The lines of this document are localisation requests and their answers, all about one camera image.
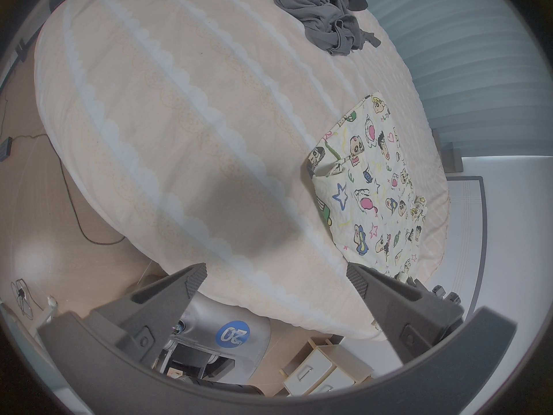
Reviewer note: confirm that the small black power adapter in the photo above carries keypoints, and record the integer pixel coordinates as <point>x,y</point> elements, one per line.
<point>5,150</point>

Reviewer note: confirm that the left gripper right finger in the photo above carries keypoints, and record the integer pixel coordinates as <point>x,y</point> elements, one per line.
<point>399,309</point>

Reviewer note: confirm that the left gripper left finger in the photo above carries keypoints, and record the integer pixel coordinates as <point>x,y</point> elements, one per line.
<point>153,307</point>

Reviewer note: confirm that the blue-green curtain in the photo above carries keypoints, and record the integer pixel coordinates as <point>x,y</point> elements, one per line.
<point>453,58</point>

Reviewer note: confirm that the bed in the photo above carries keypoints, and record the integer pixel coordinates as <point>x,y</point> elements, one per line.
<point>173,123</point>

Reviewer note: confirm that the white printed pyjama top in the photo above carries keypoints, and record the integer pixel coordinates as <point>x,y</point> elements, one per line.
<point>367,188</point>

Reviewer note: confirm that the small white drawer cabinet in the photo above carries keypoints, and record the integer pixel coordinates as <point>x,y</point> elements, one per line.
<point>319,365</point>

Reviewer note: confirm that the pile of clothes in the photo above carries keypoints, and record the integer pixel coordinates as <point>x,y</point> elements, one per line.
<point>315,11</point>

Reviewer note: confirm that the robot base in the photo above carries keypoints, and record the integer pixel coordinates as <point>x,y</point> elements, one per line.
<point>203,314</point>

